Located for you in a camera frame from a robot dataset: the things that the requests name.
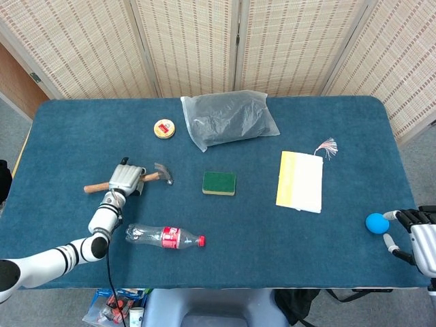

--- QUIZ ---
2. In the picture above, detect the black bag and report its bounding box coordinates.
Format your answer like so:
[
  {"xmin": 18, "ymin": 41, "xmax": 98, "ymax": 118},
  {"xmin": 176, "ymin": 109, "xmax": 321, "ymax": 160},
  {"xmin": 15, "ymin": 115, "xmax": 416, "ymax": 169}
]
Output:
[{"xmin": 274, "ymin": 288, "xmax": 369, "ymax": 326}]

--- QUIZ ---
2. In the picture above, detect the pink tassel bookmark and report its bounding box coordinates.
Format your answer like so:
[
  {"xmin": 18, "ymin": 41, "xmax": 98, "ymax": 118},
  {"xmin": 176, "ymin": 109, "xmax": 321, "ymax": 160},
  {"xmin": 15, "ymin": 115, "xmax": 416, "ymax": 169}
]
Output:
[{"xmin": 313, "ymin": 137, "xmax": 339, "ymax": 160}]

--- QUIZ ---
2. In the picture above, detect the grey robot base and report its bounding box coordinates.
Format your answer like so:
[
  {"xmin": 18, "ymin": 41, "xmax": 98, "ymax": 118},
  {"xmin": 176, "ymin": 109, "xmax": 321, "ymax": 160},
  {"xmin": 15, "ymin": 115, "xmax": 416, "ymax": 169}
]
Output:
[{"xmin": 142, "ymin": 288, "xmax": 290, "ymax": 327}]

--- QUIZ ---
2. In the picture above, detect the round wooden tin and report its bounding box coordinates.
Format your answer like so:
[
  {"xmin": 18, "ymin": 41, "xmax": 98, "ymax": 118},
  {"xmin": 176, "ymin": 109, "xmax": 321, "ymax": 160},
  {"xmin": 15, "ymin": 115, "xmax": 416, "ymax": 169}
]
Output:
[{"xmin": 153, "ymin": 119, "xmax": 177, "ymax": 140}]

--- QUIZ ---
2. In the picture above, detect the wooden handle claw hammer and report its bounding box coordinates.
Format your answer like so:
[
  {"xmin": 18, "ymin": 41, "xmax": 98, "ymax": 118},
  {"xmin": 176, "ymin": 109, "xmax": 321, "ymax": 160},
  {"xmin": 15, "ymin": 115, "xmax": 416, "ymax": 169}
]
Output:
[{"xmin": 83, "ymin": 162, "xmax": 174, "ymax": 196}]

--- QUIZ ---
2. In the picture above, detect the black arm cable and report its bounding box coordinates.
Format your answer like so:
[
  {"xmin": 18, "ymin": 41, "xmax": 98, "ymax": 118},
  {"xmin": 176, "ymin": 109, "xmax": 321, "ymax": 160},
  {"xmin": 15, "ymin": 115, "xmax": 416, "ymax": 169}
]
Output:
[{"xmin": 106, "ymin": 217, "xmax": 127, "ymax": 327}]

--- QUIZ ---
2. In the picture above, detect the white paper cup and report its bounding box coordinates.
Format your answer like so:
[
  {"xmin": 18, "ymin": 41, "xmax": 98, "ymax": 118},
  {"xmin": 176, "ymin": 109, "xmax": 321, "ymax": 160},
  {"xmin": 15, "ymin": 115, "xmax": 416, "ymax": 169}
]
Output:
[{"xmin": 129, "ymin": 307, "xmax": 145, "ymax": 327}]

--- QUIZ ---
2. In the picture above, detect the bamboo folding screen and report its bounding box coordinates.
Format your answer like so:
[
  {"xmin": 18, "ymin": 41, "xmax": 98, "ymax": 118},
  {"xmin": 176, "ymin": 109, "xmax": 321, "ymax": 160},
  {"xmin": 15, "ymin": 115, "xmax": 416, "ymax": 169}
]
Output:
[{"xmin": 0, "ymin": 0, "xmax": 436, "ymax": 143}]

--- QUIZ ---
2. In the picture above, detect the green scouring sponge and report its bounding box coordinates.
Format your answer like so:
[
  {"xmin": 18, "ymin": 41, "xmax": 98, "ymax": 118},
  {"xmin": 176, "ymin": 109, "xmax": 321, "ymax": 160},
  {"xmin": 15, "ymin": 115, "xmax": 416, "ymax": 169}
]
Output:
[{"xmin": 202, "ymin": 171, "xmax": 237, "ymax": 197}]

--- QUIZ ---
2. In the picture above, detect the blue ball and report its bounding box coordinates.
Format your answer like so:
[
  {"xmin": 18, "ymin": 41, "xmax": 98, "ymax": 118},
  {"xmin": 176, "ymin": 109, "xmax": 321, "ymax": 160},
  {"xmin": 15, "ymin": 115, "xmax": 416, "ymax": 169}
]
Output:
[{"xmin": 365, "ymin": 213, "xmax": 390, "ymax": 234}]

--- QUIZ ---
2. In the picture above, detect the empty cola plastic bottle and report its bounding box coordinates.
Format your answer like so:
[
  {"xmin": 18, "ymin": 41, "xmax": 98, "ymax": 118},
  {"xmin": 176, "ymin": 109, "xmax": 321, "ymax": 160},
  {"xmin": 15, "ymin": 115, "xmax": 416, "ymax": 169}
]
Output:
[{"xmin": 125, "ymin": 223, "xmax": 206, "ymax": 250}]

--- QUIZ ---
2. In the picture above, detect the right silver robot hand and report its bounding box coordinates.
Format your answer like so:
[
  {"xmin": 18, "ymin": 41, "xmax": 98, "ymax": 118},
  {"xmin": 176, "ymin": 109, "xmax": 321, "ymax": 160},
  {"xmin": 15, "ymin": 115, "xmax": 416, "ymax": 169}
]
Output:
[{"xmin": 382, "ymin": 208, "xmax": 436, "ymax": 277}]

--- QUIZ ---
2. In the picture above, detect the clear bag of red parts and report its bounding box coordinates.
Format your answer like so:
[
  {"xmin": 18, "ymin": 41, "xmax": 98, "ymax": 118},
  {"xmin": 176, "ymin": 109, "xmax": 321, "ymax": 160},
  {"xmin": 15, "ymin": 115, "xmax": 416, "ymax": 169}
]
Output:
[{"xmin": 82, "ymin": 288, "xmax": 151, "ymax": 325}]

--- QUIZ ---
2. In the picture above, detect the plastic bag with dark cloth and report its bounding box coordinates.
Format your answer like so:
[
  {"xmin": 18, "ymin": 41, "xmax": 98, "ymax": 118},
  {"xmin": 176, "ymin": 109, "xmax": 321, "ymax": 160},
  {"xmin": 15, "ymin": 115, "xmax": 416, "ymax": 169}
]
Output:
[{"xmin": 180, "ymin": 89, "xmax": 281, "ymax": 153}]

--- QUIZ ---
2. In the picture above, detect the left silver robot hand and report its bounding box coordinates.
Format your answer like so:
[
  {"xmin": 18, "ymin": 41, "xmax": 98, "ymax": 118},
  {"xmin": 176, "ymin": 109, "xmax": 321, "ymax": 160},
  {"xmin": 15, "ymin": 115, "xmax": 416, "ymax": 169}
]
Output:
[{"xmin": 108, "ymin": 157, "xmax": 147, "ymax": 197}]

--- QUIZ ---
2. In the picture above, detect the yellow white notebook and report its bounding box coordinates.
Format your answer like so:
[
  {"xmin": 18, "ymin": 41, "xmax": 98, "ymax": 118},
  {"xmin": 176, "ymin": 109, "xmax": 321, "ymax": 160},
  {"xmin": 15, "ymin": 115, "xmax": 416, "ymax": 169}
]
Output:
[{"xmin": 275, "ymin": 151, "xmax": 324, "ymax": 214}]

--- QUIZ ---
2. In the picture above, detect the black object at table edge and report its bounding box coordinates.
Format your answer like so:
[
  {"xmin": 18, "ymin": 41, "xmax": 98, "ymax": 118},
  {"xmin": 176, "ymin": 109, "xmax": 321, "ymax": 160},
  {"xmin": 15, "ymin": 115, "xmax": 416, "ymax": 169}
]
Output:
[{"xmin": 0, "ymin": 159, "xmax": 14, "ymax": 205}]

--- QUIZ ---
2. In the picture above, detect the blue table cloth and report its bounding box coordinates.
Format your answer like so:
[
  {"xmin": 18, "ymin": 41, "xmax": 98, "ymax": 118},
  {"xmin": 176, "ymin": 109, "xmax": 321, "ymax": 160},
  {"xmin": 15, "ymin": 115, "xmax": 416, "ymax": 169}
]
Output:
[{"xmin": 0, "ymin": 95, "xmax": 431, "ymax": 290}]

